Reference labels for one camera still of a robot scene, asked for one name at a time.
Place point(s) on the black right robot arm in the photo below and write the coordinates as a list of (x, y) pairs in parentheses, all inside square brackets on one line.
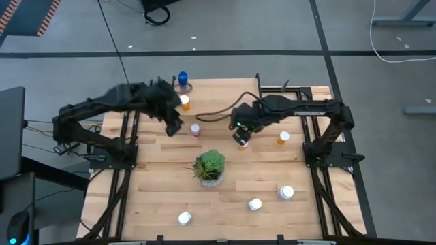
[(306, 107)]

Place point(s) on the grey desk foot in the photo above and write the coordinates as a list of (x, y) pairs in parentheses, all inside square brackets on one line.
[(402, 22)]

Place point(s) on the pink bottle with white cap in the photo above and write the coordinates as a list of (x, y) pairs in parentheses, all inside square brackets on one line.
[(195, 128)]

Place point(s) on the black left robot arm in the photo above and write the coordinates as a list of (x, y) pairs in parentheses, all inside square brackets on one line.
[(102, 100)]

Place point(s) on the black computer mouse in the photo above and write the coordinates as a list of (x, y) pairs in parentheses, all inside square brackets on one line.
[(18, 226)]

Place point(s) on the white medicine bottle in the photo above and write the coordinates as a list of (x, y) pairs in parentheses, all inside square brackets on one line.
[(184, 217), (287, 192), (255, 203)]

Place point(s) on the green artificial succulent plant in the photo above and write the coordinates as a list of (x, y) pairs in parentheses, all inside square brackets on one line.
[(211, 163)]

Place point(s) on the orange pill bottle white cap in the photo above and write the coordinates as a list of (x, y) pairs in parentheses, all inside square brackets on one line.
[(283, 136), (184, 99), (243, 147)]

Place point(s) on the brown bottle with blue cap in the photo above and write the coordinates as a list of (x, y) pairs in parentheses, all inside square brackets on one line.
[(183, 78)]

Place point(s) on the black mat with orange stripes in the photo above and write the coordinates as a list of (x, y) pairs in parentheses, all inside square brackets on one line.
[(27, 17)]

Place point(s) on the grey metal bar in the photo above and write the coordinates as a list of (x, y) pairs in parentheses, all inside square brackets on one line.
[(422, 110)]

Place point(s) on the grey triangle-pattern plant pot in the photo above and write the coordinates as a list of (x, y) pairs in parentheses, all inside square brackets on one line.
[(213, 183)]

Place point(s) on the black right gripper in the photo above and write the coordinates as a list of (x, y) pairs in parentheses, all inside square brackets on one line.
[(252, 115)]

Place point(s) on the black aluminium table frame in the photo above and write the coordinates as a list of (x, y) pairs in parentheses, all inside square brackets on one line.
[(305, 134)]

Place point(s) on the black power strip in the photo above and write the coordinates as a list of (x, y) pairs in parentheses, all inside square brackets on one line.
[(64, 148)]

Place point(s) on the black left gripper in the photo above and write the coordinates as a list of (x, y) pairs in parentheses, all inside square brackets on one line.
[(161, 100)]

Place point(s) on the black equipment base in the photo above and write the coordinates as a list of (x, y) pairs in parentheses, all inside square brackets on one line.
[(153, 2)]

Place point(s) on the black side desk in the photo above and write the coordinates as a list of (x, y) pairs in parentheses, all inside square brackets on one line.
[(12, 136)]

